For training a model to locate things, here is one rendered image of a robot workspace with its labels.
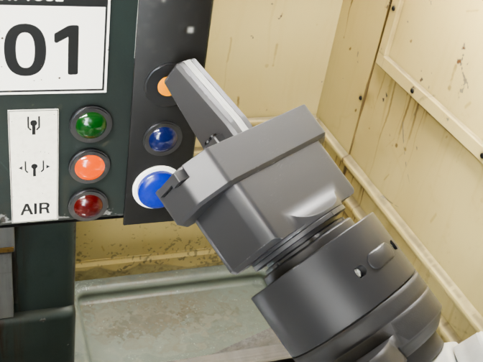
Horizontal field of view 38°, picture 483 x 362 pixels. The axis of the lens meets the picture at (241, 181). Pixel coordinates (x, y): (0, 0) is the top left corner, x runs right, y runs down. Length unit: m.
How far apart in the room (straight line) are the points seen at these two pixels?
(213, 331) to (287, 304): 1.51
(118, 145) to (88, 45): 0.08
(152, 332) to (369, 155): 0.72
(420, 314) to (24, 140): 0.26
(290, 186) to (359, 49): 1.26
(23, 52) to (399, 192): 1.18
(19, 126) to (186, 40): 0.12
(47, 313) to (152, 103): 1.08
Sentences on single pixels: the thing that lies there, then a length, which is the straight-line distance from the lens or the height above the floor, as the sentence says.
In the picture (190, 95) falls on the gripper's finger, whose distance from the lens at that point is 0.43.
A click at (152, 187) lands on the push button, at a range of 0.49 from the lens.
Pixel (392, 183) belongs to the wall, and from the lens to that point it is 1.55.
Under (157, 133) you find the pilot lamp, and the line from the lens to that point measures 0.47.
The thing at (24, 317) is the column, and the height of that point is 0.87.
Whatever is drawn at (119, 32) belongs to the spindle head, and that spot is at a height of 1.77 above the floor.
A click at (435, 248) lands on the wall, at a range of 1.45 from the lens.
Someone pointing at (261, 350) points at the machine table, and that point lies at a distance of 1.44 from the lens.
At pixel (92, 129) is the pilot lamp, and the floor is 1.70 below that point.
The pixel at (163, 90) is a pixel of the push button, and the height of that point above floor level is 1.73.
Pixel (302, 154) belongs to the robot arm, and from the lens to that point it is 0.42.
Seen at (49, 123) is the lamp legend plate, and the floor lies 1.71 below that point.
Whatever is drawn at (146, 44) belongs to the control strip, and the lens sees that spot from 0.44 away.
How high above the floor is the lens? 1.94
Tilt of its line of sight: 33 degrees down
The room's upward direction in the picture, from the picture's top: 10 degrees clockwise
